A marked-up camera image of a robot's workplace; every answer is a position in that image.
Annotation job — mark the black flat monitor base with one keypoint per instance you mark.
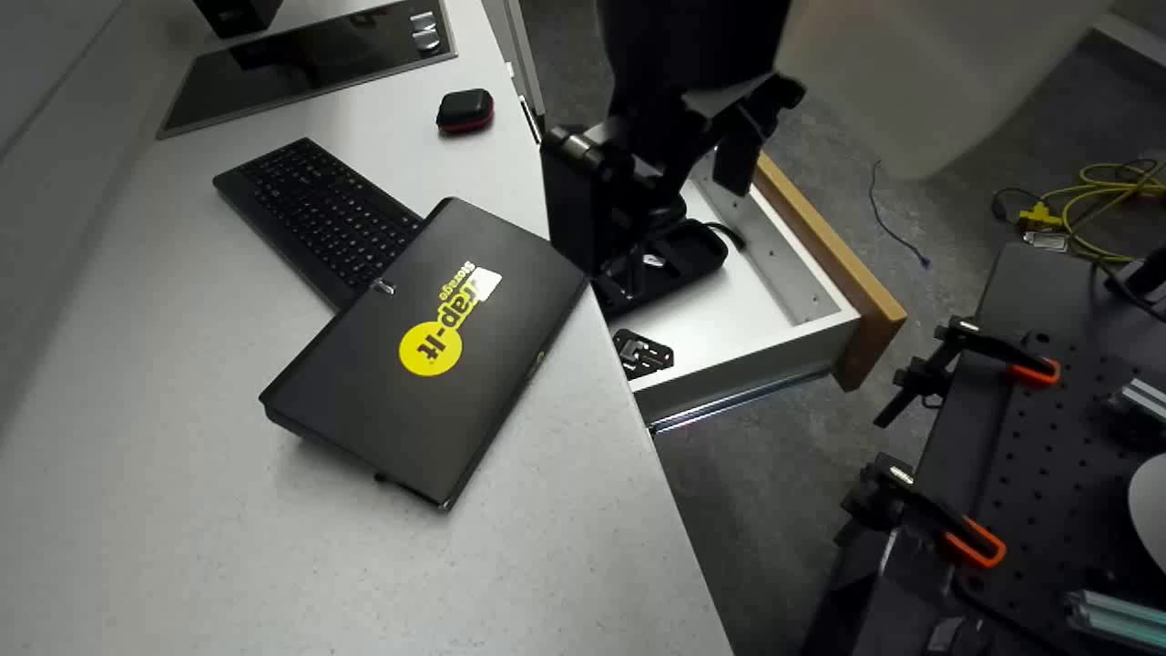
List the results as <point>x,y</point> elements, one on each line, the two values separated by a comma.
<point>304,60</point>

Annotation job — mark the black computer mouse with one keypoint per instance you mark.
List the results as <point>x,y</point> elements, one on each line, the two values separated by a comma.
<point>463,111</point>

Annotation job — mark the black laptop with yellow sticker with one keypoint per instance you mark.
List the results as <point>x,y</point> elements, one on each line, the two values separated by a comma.
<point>367,403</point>

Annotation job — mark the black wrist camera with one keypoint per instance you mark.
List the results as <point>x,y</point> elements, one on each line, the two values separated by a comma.
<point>756,130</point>

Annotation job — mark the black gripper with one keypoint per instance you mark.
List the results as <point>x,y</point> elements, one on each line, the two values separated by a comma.
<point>597,203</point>

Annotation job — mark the black keyboard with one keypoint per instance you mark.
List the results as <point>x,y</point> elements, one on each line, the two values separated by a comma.
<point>304,207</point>

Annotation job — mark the black perforated breadboard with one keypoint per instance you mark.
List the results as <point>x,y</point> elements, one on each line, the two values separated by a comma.
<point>1044,485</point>

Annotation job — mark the small black perforated part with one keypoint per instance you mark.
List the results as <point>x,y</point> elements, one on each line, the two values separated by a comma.
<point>643,351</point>

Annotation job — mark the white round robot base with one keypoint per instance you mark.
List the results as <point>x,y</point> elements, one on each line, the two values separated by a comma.
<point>1152,512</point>

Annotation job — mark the white drawer with wood front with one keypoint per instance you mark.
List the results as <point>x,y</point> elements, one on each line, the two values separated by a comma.
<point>754,316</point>

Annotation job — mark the short aluminium profile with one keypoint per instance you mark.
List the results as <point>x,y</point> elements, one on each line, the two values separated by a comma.
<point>1141,399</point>

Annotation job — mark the long grey aluminium profile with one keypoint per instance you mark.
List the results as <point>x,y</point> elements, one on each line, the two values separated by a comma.
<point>1115,616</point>

